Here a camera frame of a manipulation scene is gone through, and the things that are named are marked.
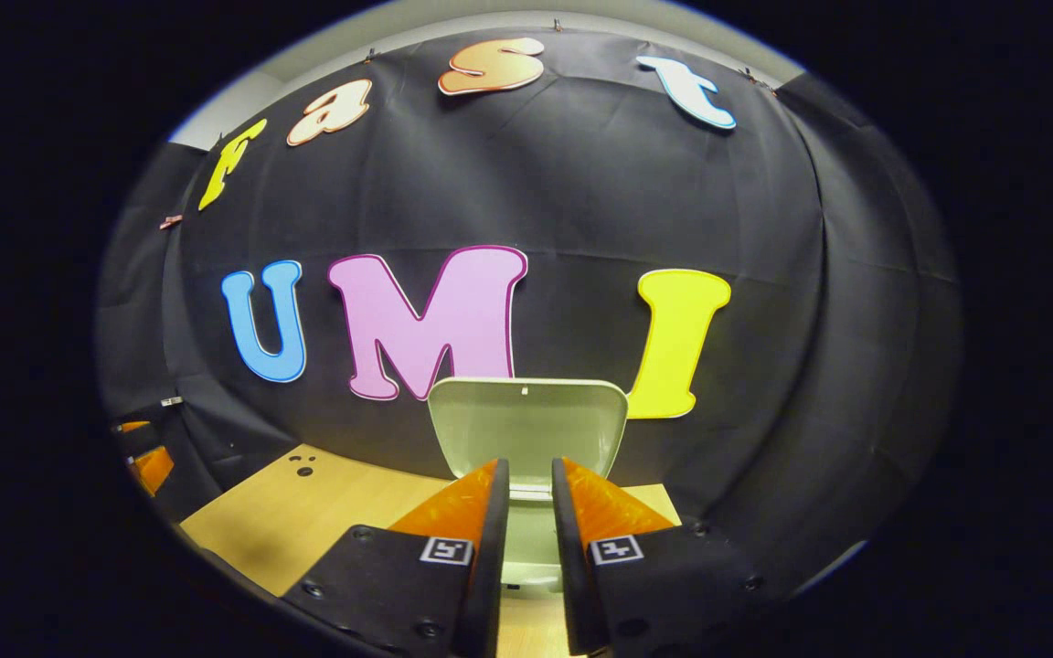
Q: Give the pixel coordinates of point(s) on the wooden desktop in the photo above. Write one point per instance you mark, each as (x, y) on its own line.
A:
(307, 521)

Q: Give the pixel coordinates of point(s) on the green desktop garbage bin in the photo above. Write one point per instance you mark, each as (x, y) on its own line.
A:
(526, 429)

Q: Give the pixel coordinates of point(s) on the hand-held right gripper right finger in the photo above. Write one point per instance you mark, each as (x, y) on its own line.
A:
(568, 557)

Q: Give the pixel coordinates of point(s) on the black backdrop cloth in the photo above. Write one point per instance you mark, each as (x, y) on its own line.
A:
(581, 201)

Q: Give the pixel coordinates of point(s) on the copper clip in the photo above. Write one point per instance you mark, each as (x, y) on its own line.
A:
(170, 221)

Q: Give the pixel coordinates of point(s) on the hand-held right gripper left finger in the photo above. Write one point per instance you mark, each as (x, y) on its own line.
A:
(485, 557)

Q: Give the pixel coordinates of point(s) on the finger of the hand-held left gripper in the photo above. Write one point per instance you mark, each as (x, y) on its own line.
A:
(135, 437)
(154, 469)

